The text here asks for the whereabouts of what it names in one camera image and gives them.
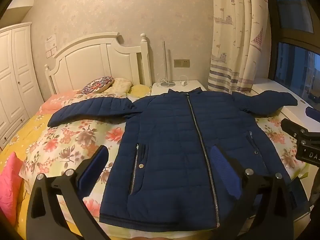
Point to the yellow pillow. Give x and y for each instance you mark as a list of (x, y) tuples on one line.
[(140, 90)]

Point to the embroidered round cushion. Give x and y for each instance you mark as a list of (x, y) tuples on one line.
[(97, 85)]

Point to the wall light switches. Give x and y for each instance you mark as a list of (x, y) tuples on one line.
[(51, 53)]

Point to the pink floral pillow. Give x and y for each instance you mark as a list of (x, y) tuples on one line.
[(58, 101)]

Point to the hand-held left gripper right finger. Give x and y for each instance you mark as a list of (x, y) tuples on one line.
[(222, 170)]

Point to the cream floral pillow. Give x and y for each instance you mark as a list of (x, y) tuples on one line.
[(121, 85)]

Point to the floral bed sheet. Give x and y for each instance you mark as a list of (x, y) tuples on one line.
[(75, 135)]

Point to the pink quilted cushion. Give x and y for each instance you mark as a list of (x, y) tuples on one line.
[(8, 187)]

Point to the boat print curtain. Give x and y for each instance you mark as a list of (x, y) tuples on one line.
[(232, 42)]

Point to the white wardrobe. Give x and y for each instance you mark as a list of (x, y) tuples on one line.
[(15, 80)]

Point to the dark framed window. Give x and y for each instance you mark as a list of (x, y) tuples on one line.
[(295, 62)]

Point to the gold wall socket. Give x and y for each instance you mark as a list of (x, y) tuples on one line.
[(181, 63)]

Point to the dark blue object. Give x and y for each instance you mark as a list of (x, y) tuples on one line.
[(313, 112)]

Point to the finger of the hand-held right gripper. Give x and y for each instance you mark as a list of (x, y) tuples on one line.
[(291, 126)]

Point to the white pole lamp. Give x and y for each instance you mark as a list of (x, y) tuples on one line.
[(165, 62)]

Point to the white nightstand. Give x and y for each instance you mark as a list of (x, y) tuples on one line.
[(160, 90)]

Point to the white window sill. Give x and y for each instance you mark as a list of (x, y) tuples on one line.
[(292, 112)]

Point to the paper note on wall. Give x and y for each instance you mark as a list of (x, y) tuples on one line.
[(50, 42)]

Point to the navy blue puffer jacket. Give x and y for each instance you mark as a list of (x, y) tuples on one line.
[(170, 142)]

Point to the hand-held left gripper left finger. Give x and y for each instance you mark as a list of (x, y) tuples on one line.
[(96, 162)]

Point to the white wooden bed headboard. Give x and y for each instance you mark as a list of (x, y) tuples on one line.
[(100, 62)]

